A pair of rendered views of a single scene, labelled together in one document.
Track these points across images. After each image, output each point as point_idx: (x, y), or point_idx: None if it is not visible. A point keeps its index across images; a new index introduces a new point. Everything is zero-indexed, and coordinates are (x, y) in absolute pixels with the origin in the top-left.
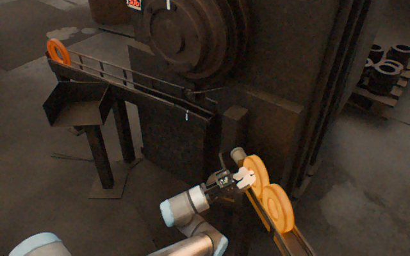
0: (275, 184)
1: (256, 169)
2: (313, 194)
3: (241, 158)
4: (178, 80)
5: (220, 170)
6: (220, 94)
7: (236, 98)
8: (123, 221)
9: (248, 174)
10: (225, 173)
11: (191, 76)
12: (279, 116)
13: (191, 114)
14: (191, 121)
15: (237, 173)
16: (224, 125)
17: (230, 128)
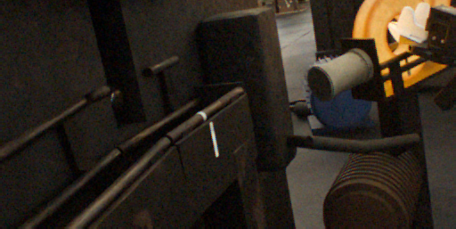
0: None
1: None
2: None
3: (350, 55)
4: (39, 94)
5: (443, 10)
6: (163, 27)
7: (190, 5)
8: None
9: (419, 4)
10: (447, 8)
11: None
12: None
13: (215, 114)
14: (225, 143)
15: (418, 23)
16: (269, 51)
17: (276, 47)
